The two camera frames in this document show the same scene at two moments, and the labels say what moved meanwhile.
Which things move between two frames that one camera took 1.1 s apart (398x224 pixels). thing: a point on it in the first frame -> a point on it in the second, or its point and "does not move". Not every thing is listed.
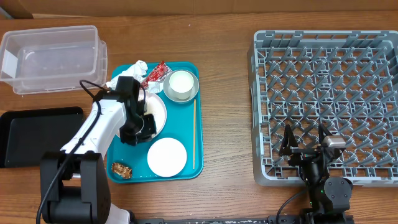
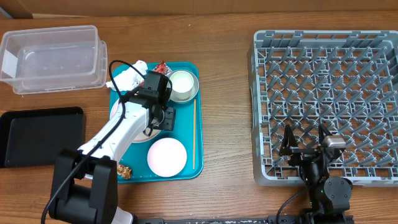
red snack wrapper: (158, 73) does not move
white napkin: (138, 70) does not move
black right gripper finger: (323, 132) does not move
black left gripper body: (138, 128) -> (166, 120)
